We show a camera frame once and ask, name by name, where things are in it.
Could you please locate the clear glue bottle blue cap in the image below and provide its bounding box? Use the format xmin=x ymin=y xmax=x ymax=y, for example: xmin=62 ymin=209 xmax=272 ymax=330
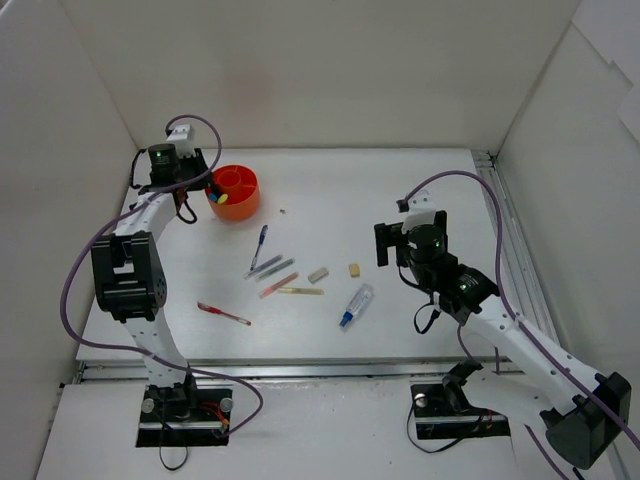
xmin=339 ymin=284 xmax=374 ymax=329

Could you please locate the blue ballpoint pen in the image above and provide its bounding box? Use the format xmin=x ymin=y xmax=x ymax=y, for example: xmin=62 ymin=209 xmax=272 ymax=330
xmin=250 ymin=224 xmax=269 ymax=272

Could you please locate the yellow slim highlighter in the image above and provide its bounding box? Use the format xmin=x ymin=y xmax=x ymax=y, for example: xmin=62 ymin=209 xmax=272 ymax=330
xmin=277 ymin=287 xmax=324 ymax=296

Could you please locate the red gel pen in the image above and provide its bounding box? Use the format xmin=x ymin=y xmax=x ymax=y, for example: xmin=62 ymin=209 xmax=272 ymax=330
xmin=197 ymin=302 xmax=252 ymax=327

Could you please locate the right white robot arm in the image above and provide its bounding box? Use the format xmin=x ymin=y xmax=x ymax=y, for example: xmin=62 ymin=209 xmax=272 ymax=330
xmin=374 ymin=211 xmax=632 ymax=470

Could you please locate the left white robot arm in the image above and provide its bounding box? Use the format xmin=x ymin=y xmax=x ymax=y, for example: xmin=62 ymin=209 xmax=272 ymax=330
xmin=91 ymin=143 xmax=210 ymax=421

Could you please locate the orange round divided container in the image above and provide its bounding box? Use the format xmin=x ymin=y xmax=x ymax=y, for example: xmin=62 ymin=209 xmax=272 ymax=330
xmin=205 ymin=165 xmax=261 ymax=222

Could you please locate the tan eraser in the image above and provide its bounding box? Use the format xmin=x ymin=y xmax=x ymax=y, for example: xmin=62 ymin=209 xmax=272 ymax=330
xmin=349 ymin=264 xmax=361 ymax=278

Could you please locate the grey-white eraser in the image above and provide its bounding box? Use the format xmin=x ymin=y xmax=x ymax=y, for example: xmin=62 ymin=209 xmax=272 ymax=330
xmin=308 ymin=267 xmax=329 ymax=284

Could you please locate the green-grey slim highlighter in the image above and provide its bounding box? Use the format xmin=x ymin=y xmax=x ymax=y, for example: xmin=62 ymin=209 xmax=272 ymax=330
xmin=255 ymin=258 xmax=295 ymax=282

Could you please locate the purple-grey slim highlighter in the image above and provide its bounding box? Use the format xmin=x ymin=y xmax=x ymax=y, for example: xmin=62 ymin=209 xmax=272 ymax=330
xmin=244 ymin=255 xmax=283 ymax=280

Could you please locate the pink-orange slim highlighter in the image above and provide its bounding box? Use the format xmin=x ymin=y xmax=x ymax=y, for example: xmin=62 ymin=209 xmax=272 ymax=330
xmin=258 ymin=272 xmax=299 ymax=299

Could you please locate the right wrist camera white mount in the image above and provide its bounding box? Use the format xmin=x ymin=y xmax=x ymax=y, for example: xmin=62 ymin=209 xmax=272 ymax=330
xmin=397 ymin=191 xmax=436 ymax=234

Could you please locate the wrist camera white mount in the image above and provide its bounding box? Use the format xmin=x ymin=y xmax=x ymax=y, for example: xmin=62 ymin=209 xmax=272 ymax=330
xmin=166 ymin=123 xmax=195 ymax=158
xmin=397 ymin=191 xmax=436 ymax=234

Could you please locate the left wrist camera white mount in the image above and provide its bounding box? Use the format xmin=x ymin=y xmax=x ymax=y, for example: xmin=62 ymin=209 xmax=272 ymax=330
xmin=166 ymin=123 xmax=195 ymax=158

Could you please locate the aluminium frame rail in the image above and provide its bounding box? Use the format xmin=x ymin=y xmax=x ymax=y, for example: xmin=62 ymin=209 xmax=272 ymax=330
xmin=74 ymin=149 xmax=631 ymax=480

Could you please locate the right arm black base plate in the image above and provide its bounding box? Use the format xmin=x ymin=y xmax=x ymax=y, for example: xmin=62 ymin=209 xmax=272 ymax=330
xmin=406 ymin=365 xmax=511 ymax=453

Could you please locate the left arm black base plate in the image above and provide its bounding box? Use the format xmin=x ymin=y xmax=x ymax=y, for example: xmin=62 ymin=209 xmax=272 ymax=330
xmin=135 ymin=387 xmax=233 ymax=448

